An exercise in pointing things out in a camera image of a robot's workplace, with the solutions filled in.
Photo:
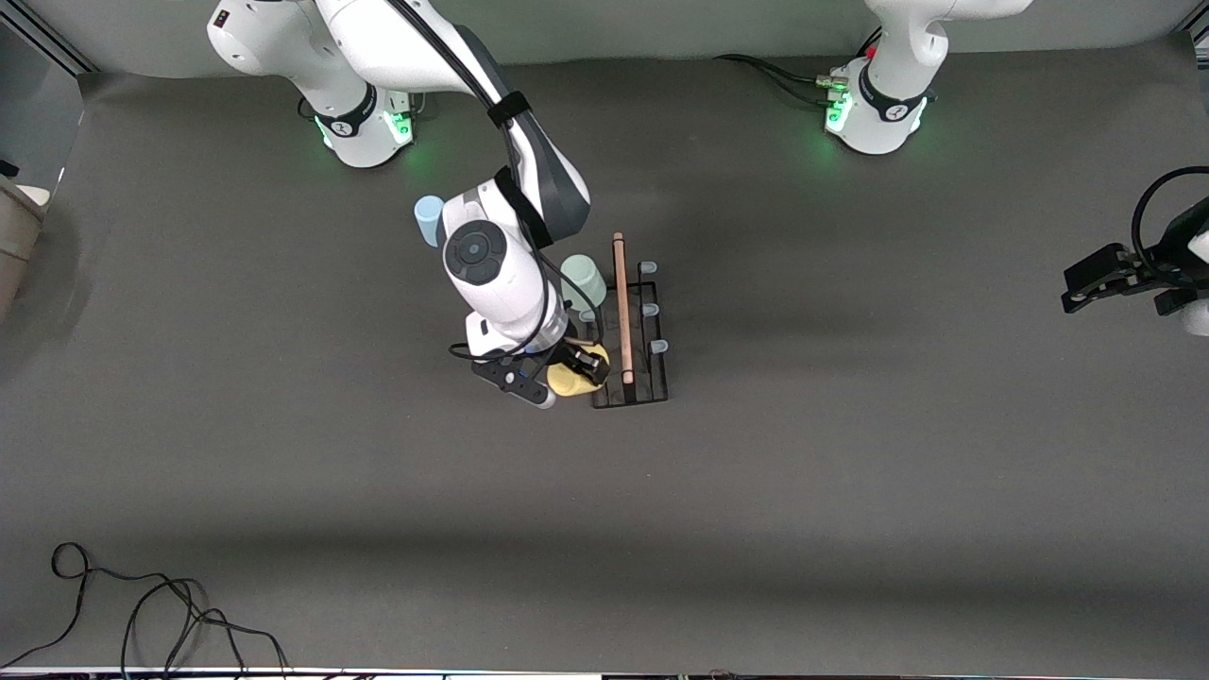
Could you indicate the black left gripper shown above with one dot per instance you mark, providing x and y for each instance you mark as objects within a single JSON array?
[{"x": 1164, "y": 265}]

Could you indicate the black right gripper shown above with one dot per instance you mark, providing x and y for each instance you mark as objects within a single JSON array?
[{"x": 570, "y": 358}]

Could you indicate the yellow plastic cup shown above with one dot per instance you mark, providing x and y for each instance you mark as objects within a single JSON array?
[{"x": 570, "y": 384}]

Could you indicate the pale green plastic cup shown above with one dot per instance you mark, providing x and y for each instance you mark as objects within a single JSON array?
[{"x": 586, "y": 281}]

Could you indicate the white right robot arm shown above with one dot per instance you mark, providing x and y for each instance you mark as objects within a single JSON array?
[{"x": 491, "y": 283}]

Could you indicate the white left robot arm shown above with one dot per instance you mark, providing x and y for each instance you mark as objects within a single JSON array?
[{"x": 897, "y": 57}]

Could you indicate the light blue plastic cup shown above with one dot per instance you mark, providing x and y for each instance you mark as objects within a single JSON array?
[{"x": 430, "y": 219}]

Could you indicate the dark grey table cover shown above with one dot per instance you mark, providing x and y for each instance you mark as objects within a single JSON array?
[{"x": 756, "y": 519}]

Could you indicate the beige box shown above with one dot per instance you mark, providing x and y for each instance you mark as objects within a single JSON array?
[{"x": 14, "y": 246}]

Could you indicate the aluminium frame rail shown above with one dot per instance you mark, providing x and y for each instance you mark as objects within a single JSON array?
[
  {"x": 52, "y": 38},
  {"x": 1200, "y": 36}
]

